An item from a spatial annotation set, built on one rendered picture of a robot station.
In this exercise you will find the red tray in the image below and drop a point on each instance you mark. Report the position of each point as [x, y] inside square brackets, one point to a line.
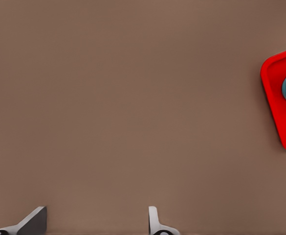
[283, 122]

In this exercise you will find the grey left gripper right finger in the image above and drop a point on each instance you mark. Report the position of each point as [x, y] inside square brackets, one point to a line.
[153, 220]

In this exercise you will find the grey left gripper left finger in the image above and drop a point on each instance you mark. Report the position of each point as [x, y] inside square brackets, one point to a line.
[32, 221]

